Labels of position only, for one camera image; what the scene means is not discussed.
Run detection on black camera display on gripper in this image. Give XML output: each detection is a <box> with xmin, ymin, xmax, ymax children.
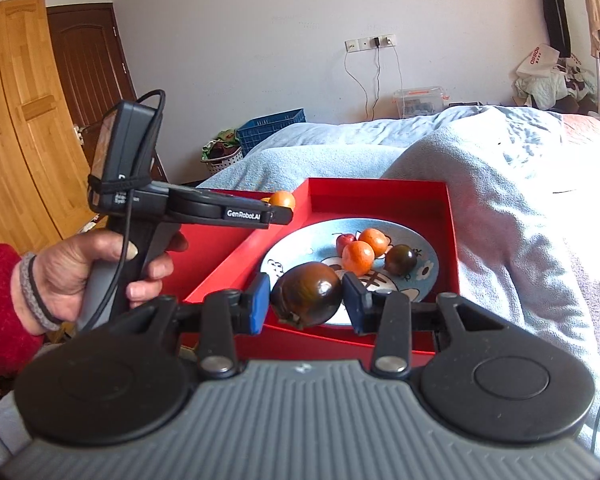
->
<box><xmin>87</xmin><ymin>89</ymin><xmax>166</xmax><ymax>208</ymax></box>

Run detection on dark brown wooden door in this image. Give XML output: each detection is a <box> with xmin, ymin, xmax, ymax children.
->
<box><xmin>46</xmin><ymin>1</ymin><xmax>169</xmax><ymax>183</ymax></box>

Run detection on red box right tray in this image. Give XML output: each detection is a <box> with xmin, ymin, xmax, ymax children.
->
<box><xmin>185</xmin><ymin>178</ymin><xmax>460</xmax><ymax>363</ymax></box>

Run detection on light blue blanket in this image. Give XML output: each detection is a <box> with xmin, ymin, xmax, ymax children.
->
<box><xmin>206</xmin><ymin>106</ymin><xmax>600</xmax><ymax>456</ymax></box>

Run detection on orange tangerine back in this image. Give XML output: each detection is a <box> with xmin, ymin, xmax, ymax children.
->
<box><xmin>358</xmin><ymin>228</ymin><xmax>390</xmax><ymax>258</ymax></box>

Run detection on light wooden wardrobe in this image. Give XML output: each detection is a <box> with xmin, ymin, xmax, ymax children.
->
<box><xmin>0</xmin><ymin>0</ymin><xmax>92</xmax><ymax>254</ymax></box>

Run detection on pile of clothes and bags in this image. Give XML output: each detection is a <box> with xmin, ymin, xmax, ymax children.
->
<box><xmin>514</xmin><ymin>44</ymin><xmax>598</xmax><ymax>110</ymax></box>

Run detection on blue plastic crate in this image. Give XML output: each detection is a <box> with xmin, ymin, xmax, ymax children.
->
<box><xmin>236</xmin><ymin>108</ymin><xmax>306</xmax><ymax>156</ymax></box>

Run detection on red sleeve left forearm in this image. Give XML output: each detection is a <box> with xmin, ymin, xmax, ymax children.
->
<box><xmin>0</xmin><ymin>244</ymin><xmax>61</xmax><ymax>376</ymax></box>

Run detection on red box tray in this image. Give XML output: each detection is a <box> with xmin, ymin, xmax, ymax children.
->
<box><xmin>164</xmin><ymin>187</ymin><xmax>294</xmax><ymax>306</ymax></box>
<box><xmin>185</xmin><ymin>178</ymin><xmax>460</xmax><ymax>363</ymax></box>

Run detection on white charging cables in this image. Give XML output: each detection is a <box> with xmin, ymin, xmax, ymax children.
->
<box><xmin>343</xmin><ymin>39</ymin><xmax>406</xmax><ymax>122</ymax></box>

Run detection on dark brown tomato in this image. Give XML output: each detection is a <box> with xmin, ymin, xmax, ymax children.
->
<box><xmin>270</xmin><ymin>262</ymin><xmax>343</xmax><ymax>330</ymax></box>

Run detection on red box left tray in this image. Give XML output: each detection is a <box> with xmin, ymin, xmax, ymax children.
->
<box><xmin>164</xmin><ymin>187</ymin><xmax>294</xmax><ymax>306</ymax></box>

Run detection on orange tangerine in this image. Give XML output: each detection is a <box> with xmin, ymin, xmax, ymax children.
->
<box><xmin>358</xmin><ymin>228</ymin><xmax>390</xmax><ymax>258</ymax></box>
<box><xmin>341</xmin><ymin>240</ymin><xmax>376</xmax><ymax>276</ymax></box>

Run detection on white laundry basket with clothes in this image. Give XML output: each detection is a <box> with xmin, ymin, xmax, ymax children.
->
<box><xmin>201</xmin><ymin>129</ymin><xmax>244</xmax><ymax>174</ymax></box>

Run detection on white wall socket strip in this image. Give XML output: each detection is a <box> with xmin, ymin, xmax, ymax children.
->
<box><xmin>344</xmin><ymin>34</ymin><xmax>398</xmax><ymax>53</ymax></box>

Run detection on blue cartoon tiger plate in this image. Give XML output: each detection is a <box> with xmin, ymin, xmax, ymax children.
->
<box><xmin>260</xmin><ymin>218</ymin><xmax>439</xmax><ymax>328</ymax></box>

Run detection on small red cherry apple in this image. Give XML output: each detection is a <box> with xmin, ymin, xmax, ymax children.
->
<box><xmin>336</xmin><ymin>233</ymin><xmax>356</xmax><ymax>257</ymax></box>

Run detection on person's left hand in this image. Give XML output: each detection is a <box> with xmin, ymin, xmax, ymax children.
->
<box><xmin>26</xmin><ymin>227</ymin><xmax>190</xmax><ymax>322</ymax></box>

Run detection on orange tangerine front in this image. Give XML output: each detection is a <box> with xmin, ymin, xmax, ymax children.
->
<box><xmin>341</xmin><ymin>240</ymin><xmax>376</xmax><ymax>276</ymax></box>

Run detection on small yellow orange fruit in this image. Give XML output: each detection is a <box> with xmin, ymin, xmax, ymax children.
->
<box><xmin>262</xmin><ymin>191</ymin><xmax>296</xmax><ymax>210</ymax></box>

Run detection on clear plastic storage box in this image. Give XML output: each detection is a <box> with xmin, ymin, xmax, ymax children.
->
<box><xmin>392</xmin><ymin>86</ymin><xmax>449</xmax><ymax>119</ymax></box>

